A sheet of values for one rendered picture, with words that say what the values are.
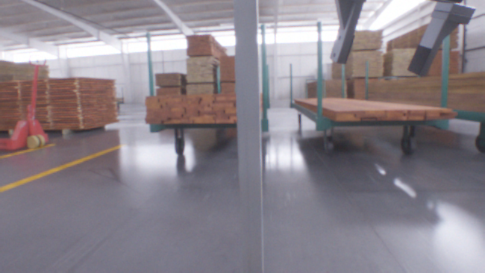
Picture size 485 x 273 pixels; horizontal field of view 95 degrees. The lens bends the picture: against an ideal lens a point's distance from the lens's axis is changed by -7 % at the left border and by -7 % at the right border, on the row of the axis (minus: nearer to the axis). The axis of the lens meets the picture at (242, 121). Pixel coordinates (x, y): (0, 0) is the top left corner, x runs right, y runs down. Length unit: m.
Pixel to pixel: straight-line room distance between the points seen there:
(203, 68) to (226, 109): 8.05
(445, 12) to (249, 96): 0.41
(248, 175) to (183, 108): 1.50
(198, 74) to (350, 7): 9.72
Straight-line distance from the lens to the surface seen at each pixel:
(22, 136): 4.30
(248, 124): 0.63
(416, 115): 2.26
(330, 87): 9.75
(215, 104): 1.99
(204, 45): 10.03
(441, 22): 0.43
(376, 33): 10.52
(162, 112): 2.17
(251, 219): 0.71
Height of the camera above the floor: 0.66
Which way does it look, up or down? 7 degrees down
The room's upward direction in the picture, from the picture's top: 2 degrees counter-clockwise
